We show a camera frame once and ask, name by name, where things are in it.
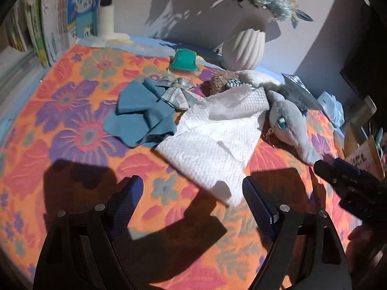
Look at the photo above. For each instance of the white printed packet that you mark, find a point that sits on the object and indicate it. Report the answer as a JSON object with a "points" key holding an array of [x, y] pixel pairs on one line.
{"points": [[297, 90]]}

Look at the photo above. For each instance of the row of upright books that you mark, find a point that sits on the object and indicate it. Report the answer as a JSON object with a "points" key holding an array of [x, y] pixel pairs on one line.
{"points": [[51, 21]]}

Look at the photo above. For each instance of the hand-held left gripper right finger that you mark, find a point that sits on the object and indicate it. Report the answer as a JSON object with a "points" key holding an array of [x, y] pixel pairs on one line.
{"points": [[260, 205]]}

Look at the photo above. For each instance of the white waffle towel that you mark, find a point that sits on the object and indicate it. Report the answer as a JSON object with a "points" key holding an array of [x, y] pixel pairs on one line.
{"points": [[211, 145]]}

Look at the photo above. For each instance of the blue cloth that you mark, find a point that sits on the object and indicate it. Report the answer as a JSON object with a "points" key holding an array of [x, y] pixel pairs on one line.
{"points": [[136, 111]]}

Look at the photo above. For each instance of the tissue pack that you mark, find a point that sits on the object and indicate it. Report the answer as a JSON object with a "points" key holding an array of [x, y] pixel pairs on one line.
{"points": [[331, 105]]}

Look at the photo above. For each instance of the green soft pouch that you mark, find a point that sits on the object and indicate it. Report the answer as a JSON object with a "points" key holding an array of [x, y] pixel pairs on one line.
{"points": [[183, 60]]}

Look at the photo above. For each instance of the beige thermos bottle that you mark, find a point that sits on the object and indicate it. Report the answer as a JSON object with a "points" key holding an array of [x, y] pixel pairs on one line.
{"points": [[361, 111]]}

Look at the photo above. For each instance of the checked scrunchie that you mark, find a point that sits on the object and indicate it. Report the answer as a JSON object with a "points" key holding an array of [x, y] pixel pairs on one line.
{"points": [[234, 83]]}

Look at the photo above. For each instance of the brown knitted ball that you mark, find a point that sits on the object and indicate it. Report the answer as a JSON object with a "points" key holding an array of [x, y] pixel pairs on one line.
{"points": [[219, 83]]}

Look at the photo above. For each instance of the plaid fabric bow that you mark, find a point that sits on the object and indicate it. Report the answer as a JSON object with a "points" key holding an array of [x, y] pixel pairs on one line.
{"points": [[175, 93]]}

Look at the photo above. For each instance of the black monitor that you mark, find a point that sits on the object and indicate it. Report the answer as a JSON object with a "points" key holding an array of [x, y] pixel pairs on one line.
{"points": [[369, 60]]}

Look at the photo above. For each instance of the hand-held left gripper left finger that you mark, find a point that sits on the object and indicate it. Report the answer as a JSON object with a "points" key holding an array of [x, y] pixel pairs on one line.
{"points": [[130, 199]]}

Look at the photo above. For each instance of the floral tablecloth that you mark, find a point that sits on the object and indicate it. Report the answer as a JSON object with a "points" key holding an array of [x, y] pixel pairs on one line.
{"points": [[75, 127]]}

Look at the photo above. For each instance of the white ribbed vase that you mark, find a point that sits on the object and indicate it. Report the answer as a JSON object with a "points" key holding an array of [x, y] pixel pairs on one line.
{"points": [[245, 48]]}

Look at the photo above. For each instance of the white desk lamp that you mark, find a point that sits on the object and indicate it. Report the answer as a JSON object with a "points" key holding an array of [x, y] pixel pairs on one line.
{"points": [[106, 15]]}

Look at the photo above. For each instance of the person's right hand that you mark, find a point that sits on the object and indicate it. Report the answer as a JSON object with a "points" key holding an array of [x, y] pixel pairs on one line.
{"points": [[362, 238]]}

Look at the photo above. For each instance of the stack of grey books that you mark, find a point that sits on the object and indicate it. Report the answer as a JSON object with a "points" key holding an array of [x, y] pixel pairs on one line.
{"points": [[15, 66]]}

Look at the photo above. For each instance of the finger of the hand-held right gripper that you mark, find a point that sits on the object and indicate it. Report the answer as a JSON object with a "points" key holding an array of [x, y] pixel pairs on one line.
{"points": [[347, 166], [325, 170]]}

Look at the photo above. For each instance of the grey dolphin plush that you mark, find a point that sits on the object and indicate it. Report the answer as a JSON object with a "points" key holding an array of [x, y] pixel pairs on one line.
{"points": [[290, 120]]}

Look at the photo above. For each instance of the brown pen holder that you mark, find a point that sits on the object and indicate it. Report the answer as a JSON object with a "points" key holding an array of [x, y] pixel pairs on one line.
{"points": [[365, 157]]}

